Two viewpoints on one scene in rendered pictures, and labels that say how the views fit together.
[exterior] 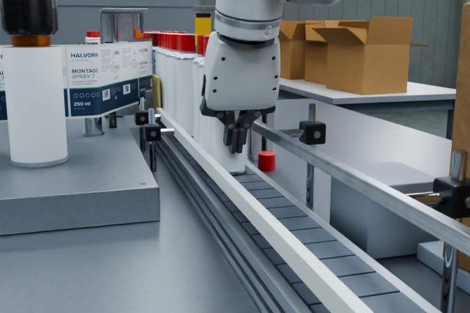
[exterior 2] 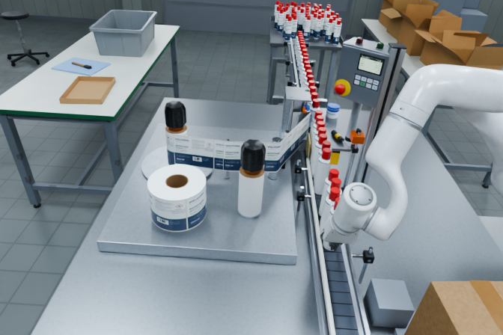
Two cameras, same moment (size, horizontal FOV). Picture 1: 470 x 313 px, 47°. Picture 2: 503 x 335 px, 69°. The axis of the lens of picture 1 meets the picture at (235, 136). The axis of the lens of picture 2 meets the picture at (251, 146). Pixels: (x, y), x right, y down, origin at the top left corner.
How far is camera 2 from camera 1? 0.75 m
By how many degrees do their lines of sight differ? 27
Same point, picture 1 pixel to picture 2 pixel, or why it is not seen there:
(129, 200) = (284, 258)
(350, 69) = not seen: hidden behind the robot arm
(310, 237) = (347, 324)
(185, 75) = (322, 170)
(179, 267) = (298, 308)
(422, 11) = not seen: outside the picture
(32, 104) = (249, 197)
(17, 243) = (240, 269)
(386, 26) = (486, 53)
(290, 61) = (412, 43)
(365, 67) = not seen: hidden behind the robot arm
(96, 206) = (271, 258)
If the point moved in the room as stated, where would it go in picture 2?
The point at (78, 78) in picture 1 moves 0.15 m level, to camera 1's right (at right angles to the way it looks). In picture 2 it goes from (269, 156) to (306, 164)
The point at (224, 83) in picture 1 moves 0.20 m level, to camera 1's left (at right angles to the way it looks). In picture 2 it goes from (331, 237) to (266, 220)
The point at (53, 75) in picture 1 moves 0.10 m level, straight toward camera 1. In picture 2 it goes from (260, 186) to (260, 206)
